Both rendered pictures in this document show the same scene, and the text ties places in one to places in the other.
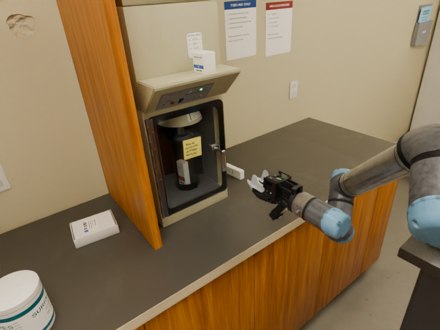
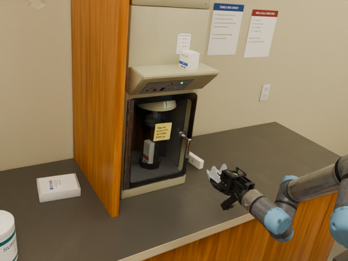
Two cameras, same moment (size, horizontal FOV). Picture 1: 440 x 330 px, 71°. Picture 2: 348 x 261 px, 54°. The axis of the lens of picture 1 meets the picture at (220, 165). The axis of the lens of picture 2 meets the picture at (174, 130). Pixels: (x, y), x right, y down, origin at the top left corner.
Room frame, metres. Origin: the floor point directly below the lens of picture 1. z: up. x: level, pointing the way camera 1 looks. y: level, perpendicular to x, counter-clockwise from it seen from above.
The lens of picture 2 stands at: (-0.21, 0.04, 1.83)
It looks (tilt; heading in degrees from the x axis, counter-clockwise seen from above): 25 degrees down; 1
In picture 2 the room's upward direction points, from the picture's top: 7 degrees clockwise
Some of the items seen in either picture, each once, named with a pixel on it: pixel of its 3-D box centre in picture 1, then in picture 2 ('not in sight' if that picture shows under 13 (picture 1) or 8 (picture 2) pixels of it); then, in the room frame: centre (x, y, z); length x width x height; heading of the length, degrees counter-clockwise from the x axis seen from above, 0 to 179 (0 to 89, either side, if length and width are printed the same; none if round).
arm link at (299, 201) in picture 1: (303, 205); (251, 201); (0.74, -0.24, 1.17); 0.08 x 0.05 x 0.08; 125
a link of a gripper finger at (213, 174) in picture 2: (255, 182); (213, 173); (0.88, -0.11, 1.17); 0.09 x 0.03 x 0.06; 40
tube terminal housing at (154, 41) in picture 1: (171, 116); (148, 99); (1.15, 0.18, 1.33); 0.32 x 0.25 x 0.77; 125
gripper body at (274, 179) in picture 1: (283, 192); (236, 186); (0.80, -0.19, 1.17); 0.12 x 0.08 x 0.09; 35
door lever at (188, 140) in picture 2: (220, 158); (185, 145); (1.07, 0.00, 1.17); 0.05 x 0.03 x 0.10; 35
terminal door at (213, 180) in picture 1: (192, 158); (160, 141); (1.04, 0.10, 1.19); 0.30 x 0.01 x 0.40; 125
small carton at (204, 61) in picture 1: (204, 61); (189, 59); (1.03, 0.03, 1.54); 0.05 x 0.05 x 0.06; 41
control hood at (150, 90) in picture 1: (192, 90); (174, 82); (1.00, 0.07, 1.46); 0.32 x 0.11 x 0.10; 125
